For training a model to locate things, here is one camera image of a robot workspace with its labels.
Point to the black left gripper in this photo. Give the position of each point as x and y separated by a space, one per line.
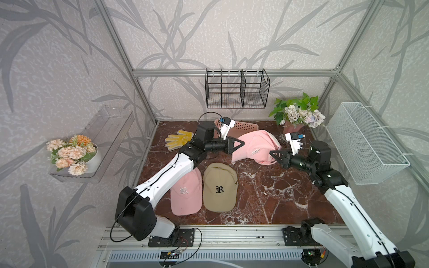
229 147

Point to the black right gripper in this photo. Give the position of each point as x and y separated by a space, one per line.
286 163

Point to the pink baseball cap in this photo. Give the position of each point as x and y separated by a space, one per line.
186 195
257 146

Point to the beige baseball cap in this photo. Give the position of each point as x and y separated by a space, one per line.
220 187

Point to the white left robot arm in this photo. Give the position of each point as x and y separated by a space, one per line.
135 206

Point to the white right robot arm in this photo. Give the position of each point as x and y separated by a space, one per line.
373 248

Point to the pink perforated plastic basket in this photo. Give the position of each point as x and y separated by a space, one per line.
239 128

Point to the artificial flower bouquet green leaves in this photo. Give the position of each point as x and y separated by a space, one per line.
298 111

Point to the yellow white work glove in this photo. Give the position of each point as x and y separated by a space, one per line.
176 141

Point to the aluminium back crossbar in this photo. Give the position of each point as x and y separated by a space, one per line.
141 73

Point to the white pot peach flowers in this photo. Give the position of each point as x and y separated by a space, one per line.
78 155

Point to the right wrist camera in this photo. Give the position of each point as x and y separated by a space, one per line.
294 139

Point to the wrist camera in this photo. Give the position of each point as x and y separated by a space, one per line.
226 125
294 139

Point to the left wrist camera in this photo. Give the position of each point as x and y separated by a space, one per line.
226 125

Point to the black wire wall basket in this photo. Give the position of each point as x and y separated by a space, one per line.
249 90

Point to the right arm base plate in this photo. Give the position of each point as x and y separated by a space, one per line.
294 236

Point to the white mesh wall basket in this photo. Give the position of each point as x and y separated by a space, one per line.
369 153

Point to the aluminium front rail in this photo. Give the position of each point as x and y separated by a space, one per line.
248 236

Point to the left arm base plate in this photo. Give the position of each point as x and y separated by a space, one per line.
182 237

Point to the clear acrylic wall shelf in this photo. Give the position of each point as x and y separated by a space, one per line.
106 130

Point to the aluminium frame corner post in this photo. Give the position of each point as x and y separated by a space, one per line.
337 75

